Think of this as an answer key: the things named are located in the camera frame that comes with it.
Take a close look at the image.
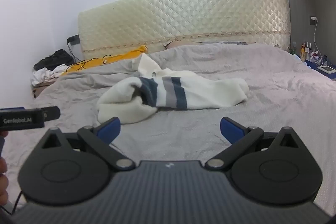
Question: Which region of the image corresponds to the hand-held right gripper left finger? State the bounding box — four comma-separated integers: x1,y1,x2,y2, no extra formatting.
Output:
34,117,136,171

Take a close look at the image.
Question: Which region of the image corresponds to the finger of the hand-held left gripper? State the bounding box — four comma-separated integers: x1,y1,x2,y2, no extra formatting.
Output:
42,106,62,122

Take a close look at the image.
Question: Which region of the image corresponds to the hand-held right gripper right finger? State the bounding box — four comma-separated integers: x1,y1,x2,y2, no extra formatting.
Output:
205,117,306,170

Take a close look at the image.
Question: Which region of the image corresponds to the person's left hand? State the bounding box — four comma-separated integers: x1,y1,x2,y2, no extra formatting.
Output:
0,157,9,206

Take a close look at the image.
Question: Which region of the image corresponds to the wooden nightstand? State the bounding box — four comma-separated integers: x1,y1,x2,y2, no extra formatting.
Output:
31,78,62,98

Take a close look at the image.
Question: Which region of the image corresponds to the grey bed blanket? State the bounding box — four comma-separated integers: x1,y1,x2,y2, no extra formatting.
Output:
0,43,336,216

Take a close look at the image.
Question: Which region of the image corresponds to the white crumpled cloth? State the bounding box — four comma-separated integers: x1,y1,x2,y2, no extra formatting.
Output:
31,64,69,86

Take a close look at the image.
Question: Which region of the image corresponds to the black cloth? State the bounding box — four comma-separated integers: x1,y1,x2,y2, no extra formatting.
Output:
34,49,75,71

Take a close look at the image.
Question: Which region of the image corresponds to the yellow cloth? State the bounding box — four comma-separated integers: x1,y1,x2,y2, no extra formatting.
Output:
62,45,148,73

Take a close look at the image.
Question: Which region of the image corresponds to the blue tray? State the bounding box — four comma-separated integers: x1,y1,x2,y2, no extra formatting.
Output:
301,55,336,81

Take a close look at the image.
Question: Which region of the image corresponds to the cluster of small bottles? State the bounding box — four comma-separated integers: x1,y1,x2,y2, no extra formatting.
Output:
289,42,320,62

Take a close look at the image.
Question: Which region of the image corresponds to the white flat device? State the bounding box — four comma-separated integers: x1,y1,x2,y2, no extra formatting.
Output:
318,65,336,74

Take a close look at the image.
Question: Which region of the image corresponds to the cream quilted headboard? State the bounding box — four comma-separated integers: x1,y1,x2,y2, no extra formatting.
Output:
77,0,291,60

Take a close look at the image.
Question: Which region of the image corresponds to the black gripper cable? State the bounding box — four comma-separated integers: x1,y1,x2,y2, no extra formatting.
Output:
0,190,25,215

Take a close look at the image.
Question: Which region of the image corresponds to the white charger cable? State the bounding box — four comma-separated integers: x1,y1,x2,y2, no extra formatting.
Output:
313,19,322,56

